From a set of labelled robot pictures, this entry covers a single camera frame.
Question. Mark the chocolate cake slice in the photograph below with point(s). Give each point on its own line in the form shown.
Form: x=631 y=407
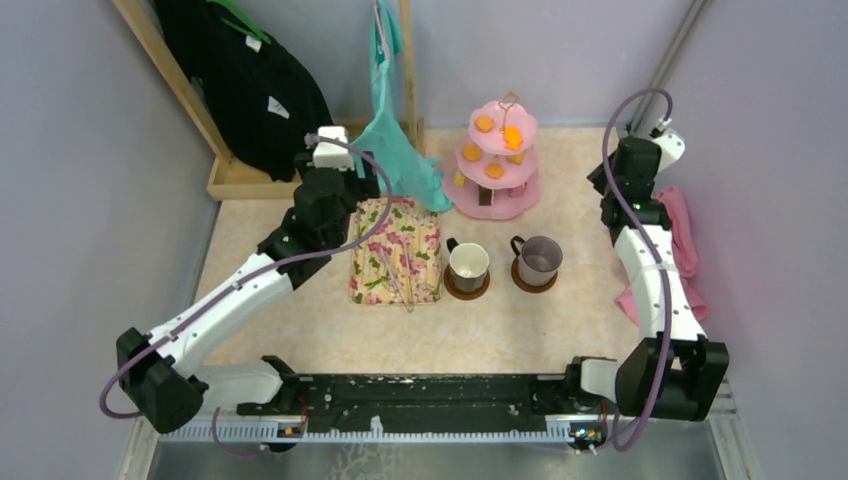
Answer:
x=485 y=197

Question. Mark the yellow cheese wedge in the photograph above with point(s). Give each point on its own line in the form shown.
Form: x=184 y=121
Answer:
x=459 y=179

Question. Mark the cream mug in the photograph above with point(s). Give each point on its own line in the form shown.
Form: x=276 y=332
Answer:
x=469 y=261

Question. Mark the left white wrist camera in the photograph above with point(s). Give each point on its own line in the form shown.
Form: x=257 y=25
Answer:
x=328 y=154

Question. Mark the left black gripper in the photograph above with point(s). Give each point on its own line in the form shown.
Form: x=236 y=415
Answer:
x=367 y=186

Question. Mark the pink three-tier cake stand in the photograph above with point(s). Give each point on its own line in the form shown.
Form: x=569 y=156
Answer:
x=506 y=111

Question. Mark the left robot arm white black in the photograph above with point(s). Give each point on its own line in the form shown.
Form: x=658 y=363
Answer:
x=162 y=371

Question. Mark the floral serving tray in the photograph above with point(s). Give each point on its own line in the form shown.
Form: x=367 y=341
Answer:
x=369 y=282

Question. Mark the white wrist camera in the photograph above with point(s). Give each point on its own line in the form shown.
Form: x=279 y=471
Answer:
x=328 y=154
x=671 y=143

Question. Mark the teal hanging garment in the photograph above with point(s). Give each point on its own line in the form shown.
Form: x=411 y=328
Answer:
x=410 y=174

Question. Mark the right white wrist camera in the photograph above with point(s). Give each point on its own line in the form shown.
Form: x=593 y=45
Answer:
x=671 y=143

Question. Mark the purple mug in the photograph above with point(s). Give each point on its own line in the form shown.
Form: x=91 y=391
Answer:
x=539 y=258

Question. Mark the round orange cookie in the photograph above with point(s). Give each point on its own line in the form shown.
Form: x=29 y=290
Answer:
x=494 y=170

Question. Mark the brown saucer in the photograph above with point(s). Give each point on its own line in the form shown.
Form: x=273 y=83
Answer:
x=534 y=289
x=449 y=281

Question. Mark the small orange pastry top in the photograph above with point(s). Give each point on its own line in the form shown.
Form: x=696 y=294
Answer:
x=484 y=123

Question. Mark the yellow square biscuit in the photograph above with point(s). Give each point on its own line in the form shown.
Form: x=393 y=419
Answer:
x=517 y=158

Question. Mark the wooden clothes rack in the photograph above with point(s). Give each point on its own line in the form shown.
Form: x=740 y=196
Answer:
x=229 y=178

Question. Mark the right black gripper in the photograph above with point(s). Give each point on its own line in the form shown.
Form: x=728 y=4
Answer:
x=599 y=179

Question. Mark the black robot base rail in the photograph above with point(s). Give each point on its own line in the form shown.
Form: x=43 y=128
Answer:
x=495 y=408

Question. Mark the small brown cookie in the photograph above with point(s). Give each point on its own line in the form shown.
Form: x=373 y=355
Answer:
x=471 y=153

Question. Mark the orange croissant pastry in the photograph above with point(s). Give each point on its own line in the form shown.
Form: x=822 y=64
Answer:
x=512 y=137

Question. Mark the black hanging garment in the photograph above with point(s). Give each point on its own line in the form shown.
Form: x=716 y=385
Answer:
x=261 y=98

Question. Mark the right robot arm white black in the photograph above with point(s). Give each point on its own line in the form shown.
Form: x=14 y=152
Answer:
x=675 y=370

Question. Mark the pink crumpled cloth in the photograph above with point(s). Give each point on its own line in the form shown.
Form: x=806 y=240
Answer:
x=683 y=247

